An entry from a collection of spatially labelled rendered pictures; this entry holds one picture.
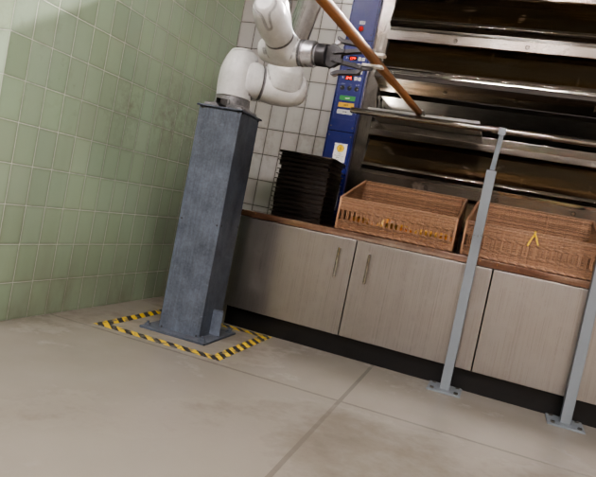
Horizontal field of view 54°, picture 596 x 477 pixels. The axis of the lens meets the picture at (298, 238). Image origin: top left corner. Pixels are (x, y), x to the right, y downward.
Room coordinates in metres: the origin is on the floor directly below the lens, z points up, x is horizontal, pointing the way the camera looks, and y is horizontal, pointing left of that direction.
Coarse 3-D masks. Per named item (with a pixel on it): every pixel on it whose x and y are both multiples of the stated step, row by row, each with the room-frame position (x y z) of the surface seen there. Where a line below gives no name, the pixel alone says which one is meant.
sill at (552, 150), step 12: (408, 132) 3.19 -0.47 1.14; (420, 132) 3.17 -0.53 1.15; (432, 132) 3.15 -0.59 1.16; (444, 132) 3.13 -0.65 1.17; (480, 144) 3.07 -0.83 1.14; (492, 144) 3.05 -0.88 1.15; (504, 144) 3.03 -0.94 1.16; (516, 144) 3.01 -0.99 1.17; (528, 144) 2.99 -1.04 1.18; (564, 156) 2.93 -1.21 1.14; (576, 156) 2.92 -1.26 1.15; (588, 156) 2.90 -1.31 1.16
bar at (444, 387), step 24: (408, 120) 2.83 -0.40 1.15; (432, 120) 2.78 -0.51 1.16; (576, 144) 2.58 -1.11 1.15; (480, 216) 2.47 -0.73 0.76; (480, 240) 2.46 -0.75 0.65; (456, 312) 2.47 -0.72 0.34; (456, 336) 2.46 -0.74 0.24; (576, 360) 2.31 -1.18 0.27; (432, 384) 2.50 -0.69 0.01; (576, 384) 2.30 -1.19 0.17; (576, 432) 2.25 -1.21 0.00
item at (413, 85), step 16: (384, 80) 3.15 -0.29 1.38; (400, 80) 3.09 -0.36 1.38; (416, 80) 3.04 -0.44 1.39; (432, 80) 3.02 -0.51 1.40; (448, 80) 2.99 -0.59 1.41; (432, 96) 3.19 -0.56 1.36; (448, 96) 3.13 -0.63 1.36; (464, 96) 3.08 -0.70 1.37; (480, 96) 3.03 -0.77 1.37; (496, 96) 2.98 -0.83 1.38; (512, 96) 2.93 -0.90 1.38; (528, 96) 2.89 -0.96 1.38; (544, 96) 2.84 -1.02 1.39; (560, 96) 2.82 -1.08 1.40; (576, 96) 2.80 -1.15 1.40; (560, 112) 2.98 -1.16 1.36; (576, 112) 2.93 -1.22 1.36; (592, 112) 2.89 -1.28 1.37
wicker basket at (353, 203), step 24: (360, 192) 3.14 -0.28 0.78; (384, 192) 3.16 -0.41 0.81; (408, 192) 3.13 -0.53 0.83; (432, 192) 3.10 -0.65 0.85; (360, 216) 2.73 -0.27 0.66; (384, 216) 2.70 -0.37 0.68; (408, 216) 3.09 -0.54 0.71; (432, 216) 2.64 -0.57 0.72; (456, 216) 3.03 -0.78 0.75; (408, 240) 2.66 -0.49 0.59; (432, 240) 2.63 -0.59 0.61; (456, 240) 2.84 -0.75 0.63
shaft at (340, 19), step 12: (324, 0) 1.42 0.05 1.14; (336, 12) 1.50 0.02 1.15; (336, 24) 1.58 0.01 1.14; (348, 24) 1.60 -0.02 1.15; (348, 36) 1.67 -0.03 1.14; (360, 36) 1.72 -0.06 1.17; (360, 48) 1.78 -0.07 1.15; (372, 60) 1.90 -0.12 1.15; (384, 72) 2.05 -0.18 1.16; (396, 84) 2.24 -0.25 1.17; (408, 96) 2.46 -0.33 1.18
